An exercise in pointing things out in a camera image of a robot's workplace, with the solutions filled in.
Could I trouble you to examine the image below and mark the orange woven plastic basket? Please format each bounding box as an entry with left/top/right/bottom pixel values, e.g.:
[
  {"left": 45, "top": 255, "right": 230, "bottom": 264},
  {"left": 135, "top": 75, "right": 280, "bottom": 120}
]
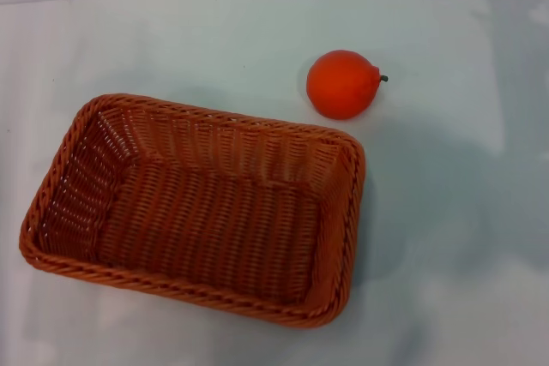
[{"left": 18, "top": 92, "right": 368, "bottom": 331}]

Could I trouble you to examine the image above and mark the orange toy fruit with stem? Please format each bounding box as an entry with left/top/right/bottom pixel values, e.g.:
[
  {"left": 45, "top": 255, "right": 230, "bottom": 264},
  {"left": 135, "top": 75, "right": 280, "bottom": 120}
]
[{"left": 305, "top": 49, "right": 389, "bottom": 119}]

